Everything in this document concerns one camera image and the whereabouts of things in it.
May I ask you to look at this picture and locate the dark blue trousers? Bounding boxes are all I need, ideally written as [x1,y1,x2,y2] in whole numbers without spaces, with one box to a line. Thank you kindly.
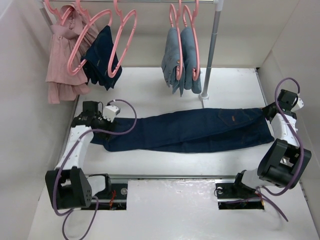
[91,108,274,154]

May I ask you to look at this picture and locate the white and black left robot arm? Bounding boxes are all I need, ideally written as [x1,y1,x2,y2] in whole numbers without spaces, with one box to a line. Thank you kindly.
[45,101,120,210]

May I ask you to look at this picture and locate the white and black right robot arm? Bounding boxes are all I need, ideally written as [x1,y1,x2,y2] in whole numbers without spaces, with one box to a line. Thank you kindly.
[231,89,312,197]

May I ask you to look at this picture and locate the empty pink hanger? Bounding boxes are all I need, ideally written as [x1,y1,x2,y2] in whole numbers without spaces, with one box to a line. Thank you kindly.
[107,0,138,78]

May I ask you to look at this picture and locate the pink hanger with dark jeans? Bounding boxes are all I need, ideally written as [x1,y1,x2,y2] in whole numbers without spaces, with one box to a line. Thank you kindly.
[66,0,113,77]

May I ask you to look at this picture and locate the pink hanger with dress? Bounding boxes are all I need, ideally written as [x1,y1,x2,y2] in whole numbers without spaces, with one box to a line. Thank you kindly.
[44,0,73,26]

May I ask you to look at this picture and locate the pink hanger right light jeans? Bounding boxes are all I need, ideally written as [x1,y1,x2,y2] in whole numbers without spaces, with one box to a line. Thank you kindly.
[182,0,200,81]

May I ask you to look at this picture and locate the pink hanger light jeans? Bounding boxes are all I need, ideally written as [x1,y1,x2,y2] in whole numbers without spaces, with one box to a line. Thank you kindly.
[169,0,183,81]
[182,0,200,81]

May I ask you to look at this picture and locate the pink hanger left light jeans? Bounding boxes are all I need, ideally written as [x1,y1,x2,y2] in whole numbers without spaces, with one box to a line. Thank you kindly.
[169,0,183,81]

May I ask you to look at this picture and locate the dark blue hanging jeans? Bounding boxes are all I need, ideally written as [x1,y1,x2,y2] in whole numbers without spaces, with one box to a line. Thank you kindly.
[81,25,122,90]

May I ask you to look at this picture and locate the pink ruffled dress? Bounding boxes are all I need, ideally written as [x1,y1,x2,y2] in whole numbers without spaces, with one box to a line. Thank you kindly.
[45,3,90,104]

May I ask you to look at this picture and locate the light blue hanging jeans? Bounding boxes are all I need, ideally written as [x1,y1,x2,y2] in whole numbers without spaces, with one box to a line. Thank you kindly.
[180,26,202,94]
[161,27,185,96]

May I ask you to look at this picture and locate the light blue hanging jeans right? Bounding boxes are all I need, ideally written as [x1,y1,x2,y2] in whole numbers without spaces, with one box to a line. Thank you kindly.
[180,26,202,94]

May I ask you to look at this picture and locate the grey metal clothes rack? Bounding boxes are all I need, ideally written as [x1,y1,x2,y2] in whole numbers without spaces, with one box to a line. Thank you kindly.
[39,0,224,101]

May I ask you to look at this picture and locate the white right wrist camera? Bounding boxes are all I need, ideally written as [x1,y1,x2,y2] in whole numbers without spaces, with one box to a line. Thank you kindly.
[292,97,304,112]

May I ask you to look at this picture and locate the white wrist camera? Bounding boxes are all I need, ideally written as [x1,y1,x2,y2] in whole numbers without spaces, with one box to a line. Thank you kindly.
[292,97,304,112]
[102,105,121,123]

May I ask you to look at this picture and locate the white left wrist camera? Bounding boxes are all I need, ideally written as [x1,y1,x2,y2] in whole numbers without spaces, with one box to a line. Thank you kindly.
[102,105,121,123]

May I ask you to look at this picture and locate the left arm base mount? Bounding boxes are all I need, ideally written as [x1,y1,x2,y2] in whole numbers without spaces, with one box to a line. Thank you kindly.
[79,175,128,211]

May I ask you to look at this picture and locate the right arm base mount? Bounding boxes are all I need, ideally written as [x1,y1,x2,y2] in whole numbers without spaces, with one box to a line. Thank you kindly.
[214,179,265,210]

